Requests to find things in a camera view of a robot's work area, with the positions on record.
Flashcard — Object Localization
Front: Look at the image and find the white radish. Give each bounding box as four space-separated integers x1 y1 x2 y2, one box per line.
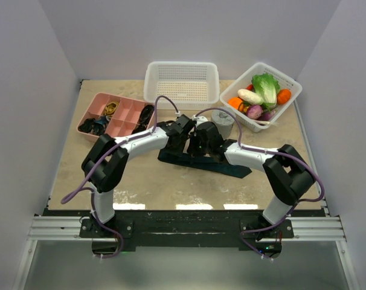
237 89 263 105

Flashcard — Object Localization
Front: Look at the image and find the white empty basket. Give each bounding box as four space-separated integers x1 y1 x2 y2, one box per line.
143 61 220 111

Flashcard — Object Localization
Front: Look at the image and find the rolled yellow tie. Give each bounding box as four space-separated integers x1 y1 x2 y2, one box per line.
103 101 120 116

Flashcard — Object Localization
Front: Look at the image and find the pink divided tray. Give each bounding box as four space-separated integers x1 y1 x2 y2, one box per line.
76 92 153 141

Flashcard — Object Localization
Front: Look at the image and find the dark green tie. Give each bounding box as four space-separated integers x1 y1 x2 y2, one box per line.
158 149 252 179

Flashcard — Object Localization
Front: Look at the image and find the purple onion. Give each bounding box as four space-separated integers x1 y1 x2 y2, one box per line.
246 105 263 120

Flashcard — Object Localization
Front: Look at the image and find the grey cylinder roll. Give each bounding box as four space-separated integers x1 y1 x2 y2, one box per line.
211 107 235 140

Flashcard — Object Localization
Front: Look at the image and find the orange fruit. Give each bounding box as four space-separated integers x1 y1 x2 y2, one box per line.
277 89 292 105
228 97 244 111

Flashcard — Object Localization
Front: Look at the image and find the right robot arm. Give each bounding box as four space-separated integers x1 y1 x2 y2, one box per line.
187 121 316 237

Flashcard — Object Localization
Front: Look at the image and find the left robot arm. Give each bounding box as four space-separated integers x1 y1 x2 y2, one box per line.
82 115 196 237

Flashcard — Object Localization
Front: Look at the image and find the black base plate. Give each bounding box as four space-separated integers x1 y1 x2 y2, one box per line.
79 208 292 253

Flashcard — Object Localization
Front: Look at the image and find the rolled black tie left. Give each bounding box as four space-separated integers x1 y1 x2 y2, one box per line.
78 118 95 134

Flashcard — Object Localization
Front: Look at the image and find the purple eggplant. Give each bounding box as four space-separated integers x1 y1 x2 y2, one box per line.
258 110 276 121

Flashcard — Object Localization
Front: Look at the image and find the green lettuce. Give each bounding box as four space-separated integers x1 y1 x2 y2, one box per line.
252 73 280 106

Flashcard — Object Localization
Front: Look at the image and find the orange fruit right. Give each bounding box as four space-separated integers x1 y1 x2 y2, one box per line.
277 89 292 105

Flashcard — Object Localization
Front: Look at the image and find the rolled black tie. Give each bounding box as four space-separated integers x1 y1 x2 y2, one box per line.
132 124 148 134
78 118 95 134
138 105 154 126

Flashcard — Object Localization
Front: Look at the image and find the rolled black tie back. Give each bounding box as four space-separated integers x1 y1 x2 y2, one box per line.
138 105 154 126

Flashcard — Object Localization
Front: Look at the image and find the orange fruit left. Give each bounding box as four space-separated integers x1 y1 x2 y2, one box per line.
228 97 244 111

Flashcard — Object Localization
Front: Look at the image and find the rolled blue tie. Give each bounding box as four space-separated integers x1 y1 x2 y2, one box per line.
92 116 110 136

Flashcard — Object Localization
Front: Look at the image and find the rolled black tie front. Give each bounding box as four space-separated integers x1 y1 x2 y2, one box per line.
132 124 148 134

